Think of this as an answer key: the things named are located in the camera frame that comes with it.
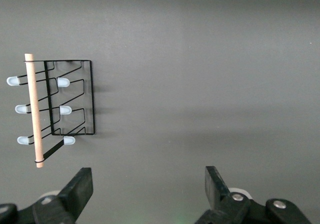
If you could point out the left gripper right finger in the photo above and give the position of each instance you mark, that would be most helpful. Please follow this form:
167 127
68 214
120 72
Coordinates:
215 184

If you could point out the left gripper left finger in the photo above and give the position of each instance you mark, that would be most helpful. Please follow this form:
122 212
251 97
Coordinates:
77 191

